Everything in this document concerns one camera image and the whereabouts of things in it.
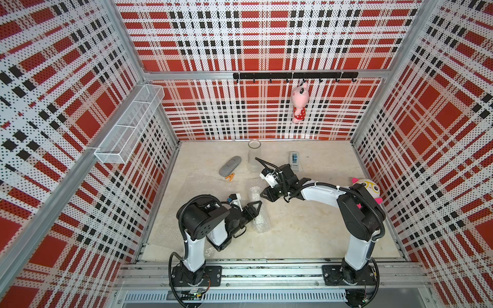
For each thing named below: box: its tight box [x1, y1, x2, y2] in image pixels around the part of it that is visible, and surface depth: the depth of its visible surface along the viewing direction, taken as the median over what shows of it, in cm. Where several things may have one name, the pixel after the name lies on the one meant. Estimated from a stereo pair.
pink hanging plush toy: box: [290, 81, 309, 124], surface depth 95 cm
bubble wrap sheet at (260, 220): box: [249, 186, 268, 233], surface depth 87 cm
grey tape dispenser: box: [290, 150, 300, 173], surface depth 110 cm
